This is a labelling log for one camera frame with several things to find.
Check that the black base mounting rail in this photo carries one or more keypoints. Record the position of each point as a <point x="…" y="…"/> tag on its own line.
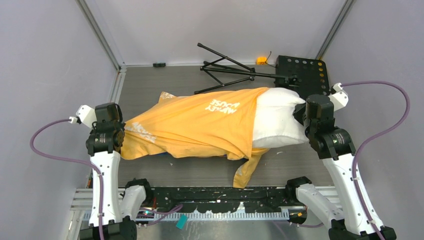
<point x="256" y="199"/>

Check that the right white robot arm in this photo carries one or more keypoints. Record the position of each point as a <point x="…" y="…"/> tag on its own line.
<point x="356" y="219"/>

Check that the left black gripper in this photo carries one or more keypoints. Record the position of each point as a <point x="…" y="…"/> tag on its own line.
<point x="93" y="130"/>

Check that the orange tape roll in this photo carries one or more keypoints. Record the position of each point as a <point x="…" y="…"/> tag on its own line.
<point x="261" y="60"/>

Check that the teal tape piece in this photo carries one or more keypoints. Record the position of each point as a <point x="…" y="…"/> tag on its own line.
<point x="181" y="222"/>

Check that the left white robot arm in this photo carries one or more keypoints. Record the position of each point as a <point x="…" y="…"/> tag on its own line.
<point x="113" y="216"/>

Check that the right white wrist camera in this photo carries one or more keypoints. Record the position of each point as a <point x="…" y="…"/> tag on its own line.
<point x="338" y="96"/>

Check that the black folded tripod stand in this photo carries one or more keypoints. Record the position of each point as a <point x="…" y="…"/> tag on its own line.
<point x="249" y="73"/>

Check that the black perforated metal plate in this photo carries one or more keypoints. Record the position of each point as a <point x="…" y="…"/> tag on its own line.
<point x="302" y="75"/>

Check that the white pillow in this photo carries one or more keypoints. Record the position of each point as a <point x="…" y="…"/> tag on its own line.
<point x="274" y="123"/>

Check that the yellow printed pillowcase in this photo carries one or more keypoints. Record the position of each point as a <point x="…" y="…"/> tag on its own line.
<point x="214" y="124"/>

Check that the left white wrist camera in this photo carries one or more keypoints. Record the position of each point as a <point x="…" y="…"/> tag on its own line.
<point x="84" y="115"/>

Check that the white slotted cable duct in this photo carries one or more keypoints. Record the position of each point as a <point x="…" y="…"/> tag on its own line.
<point x="239" y="215"/>

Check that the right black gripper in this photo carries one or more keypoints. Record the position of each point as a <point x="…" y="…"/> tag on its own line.
<point x="300" y="113"/>

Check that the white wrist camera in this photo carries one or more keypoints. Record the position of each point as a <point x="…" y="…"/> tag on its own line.
<point x="84" y="115"/>
<point x="338" y="96"/>

